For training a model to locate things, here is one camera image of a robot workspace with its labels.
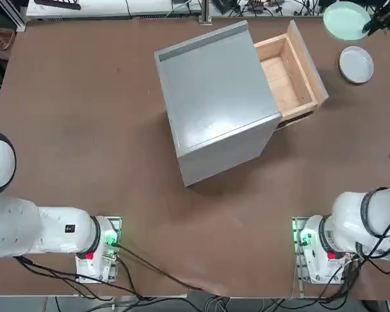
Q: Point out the green plate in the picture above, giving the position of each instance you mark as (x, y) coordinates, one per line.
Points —
(343, 19)

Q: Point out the white plate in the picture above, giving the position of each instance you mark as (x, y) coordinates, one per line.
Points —
(357, 65)

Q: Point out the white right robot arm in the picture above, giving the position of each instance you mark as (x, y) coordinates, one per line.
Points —
(347, 211)

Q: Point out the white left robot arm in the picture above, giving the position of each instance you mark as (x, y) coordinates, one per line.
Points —
(52, 227)

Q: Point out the red terminal block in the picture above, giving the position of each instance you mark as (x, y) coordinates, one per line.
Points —
(256, 4)

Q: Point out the dark power adapter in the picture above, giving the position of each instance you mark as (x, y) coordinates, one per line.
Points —
(226, 6)

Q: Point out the gray cabinet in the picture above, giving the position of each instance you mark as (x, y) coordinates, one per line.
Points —
(214, 91)

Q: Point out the white long box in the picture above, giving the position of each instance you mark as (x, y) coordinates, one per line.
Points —
(100, 8)

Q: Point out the pink plastic basket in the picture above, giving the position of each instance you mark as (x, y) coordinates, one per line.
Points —
(0, 40)

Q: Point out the metal post with bracket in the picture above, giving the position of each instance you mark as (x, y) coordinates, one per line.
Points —
(204, 13)

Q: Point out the aluminium frame profile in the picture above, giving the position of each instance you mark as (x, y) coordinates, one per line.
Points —
(21, 16)

